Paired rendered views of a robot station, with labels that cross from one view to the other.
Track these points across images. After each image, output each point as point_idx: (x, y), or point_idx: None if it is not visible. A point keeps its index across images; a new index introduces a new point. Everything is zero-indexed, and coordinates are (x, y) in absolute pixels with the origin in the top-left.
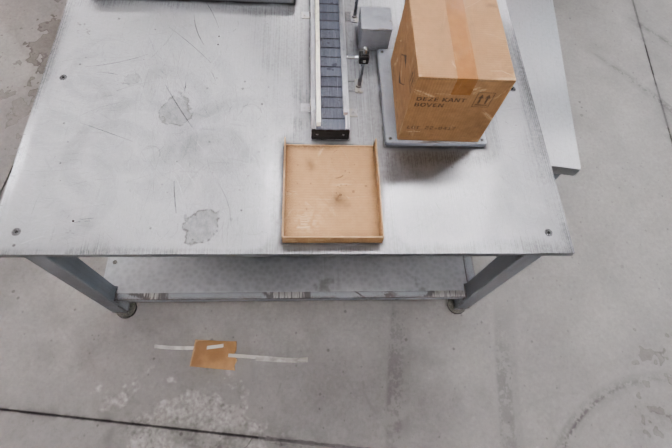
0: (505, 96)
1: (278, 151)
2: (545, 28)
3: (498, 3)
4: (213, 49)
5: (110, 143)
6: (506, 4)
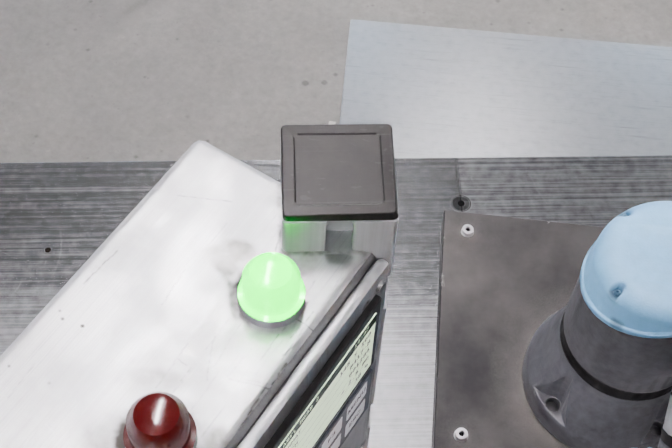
0: None
1: None
2: (641, 73)
3: (559, 180)
4: None
5: None
6: (558, 158)
